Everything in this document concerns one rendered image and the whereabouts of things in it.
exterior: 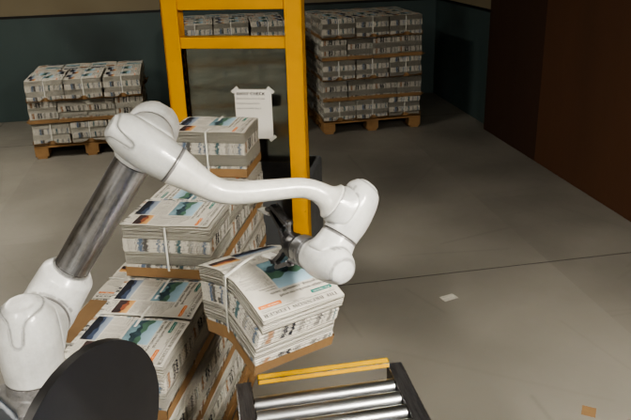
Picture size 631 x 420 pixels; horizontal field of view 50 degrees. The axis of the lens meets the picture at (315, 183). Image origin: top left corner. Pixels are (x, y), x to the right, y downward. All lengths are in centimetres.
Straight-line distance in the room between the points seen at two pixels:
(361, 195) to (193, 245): 113
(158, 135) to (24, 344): 63
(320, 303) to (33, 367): 79
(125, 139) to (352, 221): 61
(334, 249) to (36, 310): 78
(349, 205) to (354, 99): 600
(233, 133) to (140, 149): 155
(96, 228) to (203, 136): 139
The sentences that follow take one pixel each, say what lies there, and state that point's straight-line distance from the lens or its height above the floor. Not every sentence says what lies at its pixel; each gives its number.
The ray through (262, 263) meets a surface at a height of 118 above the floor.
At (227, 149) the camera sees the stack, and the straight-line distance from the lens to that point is 322.
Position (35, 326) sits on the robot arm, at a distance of 189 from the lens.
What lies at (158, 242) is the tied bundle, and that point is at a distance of 283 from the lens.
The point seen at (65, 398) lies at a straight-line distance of 58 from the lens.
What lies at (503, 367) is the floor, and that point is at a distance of 379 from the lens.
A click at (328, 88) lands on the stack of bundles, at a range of 765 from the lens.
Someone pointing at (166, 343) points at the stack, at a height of 83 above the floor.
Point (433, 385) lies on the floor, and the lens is 361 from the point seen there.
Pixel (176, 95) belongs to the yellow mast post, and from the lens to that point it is 381.
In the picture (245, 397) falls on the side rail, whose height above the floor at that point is 80.
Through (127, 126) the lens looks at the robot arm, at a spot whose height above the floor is 172.
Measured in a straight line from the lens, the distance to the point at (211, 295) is 222.
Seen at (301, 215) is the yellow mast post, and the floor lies 66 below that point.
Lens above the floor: 214
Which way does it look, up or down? 20 degrees down
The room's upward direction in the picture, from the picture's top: 2 degrees counter-clockwise
